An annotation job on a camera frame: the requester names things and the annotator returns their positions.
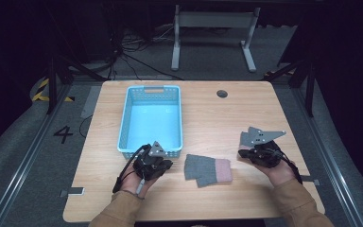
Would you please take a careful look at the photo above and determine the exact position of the thin black cable loop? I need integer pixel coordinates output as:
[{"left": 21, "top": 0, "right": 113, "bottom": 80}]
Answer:
[{"left": 78, "top": 114, "right": 94, "bottom": 139}]

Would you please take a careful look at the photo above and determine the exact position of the light blue plastic basket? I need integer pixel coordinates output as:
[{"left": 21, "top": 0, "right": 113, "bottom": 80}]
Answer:
[{"left": 116, "top": 84, "right": 184, "bottom": 160}]

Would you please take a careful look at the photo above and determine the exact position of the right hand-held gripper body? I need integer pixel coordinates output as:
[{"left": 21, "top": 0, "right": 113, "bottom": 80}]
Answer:
[{"left": 247, "top": 126, "right": 287, "bottom": 168}]

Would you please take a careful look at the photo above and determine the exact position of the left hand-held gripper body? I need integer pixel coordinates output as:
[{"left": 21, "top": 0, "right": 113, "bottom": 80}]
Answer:
[{"left": 132, "top": 141, "right": 171, "bottom": 182}]

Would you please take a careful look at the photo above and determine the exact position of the small grey tape strip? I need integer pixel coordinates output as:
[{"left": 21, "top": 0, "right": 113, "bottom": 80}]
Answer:
[
  {"left": 59, "top": 186, "right": 86, "bottom": 199},
  {"left": 300, "top": 175, "right": 321, "bottom": 186}
]

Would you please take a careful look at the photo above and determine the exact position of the black metal stand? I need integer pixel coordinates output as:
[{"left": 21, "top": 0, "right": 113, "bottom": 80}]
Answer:
[
  {"left": 45, "top": 55, "right": 109, "bottom": 115},
  {"left": 262, "top": 58, "right": 317, "bottom": 118}
]

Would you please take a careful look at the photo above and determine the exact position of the wide grey floor strip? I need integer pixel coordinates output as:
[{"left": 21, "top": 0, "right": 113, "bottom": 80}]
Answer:
[{"left": 80, "top": 85, "right": 102, "bottom": 120}]

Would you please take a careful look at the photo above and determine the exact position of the person's right hand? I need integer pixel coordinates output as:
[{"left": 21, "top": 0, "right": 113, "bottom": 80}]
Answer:
[{"left": 253, "top": 159, "right": 298, "bottom": 188}]

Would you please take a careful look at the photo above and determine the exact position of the yellow and black hazard tape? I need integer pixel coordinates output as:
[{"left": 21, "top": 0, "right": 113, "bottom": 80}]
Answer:
[{"left": 31, "top": 78, "right": 76, "bottom": 103}]

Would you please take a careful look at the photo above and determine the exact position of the long black floor cable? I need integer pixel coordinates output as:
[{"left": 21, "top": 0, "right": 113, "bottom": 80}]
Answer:
[{"left": 122, "top": 51, "right": 184, "bottom": 81}]

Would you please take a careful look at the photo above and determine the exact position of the tangle of floor cables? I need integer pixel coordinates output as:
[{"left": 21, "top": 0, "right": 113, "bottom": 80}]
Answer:
[{"left": 119, "top": 24, "right": 175, "bottom": 53}]

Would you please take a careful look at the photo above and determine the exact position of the left hand-held gripper black cable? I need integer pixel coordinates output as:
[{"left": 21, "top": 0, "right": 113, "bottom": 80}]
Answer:
[{"left": 112, "top": 144, "right": 152, "bottom": 194}]

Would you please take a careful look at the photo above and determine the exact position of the person's left hand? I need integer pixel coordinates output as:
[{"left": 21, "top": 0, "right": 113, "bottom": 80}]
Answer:
[{"left": 119, "top": 171, "right": 159, "bottom": 199}]

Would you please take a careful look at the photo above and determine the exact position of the white metal table frame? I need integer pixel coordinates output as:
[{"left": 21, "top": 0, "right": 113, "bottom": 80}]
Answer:
[{"left": 170, "top": 4, "right": 262, "bottom": 73}]

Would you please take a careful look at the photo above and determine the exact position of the metal floor rail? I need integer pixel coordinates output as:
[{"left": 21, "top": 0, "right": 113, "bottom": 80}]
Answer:
[
  {"left": 290, "top": 84, "right": 363, "bottom": 227},
  {"left": 0, "top": 82, "right": 76, "bottom": 227}
]

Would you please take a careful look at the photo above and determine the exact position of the right hand-held gripper black cable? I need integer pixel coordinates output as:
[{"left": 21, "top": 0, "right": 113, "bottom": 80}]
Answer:
[{"left": 277, "top": 148, "right": 303, "bottom": 185}]

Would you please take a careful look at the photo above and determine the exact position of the hand-held gripper black cable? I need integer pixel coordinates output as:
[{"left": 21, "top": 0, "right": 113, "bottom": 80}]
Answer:
[
  {"left": 112, "top": 144, "right": 152, "bottom": 194},
  {"left": 277, "top": 148, "right": 303, "bottom": 185}
]

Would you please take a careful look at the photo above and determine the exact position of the grey wrist cord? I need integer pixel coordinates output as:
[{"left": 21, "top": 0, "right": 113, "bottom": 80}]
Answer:
[{"left": 119, "top": 188, "right": 146, "bottom": 201}]

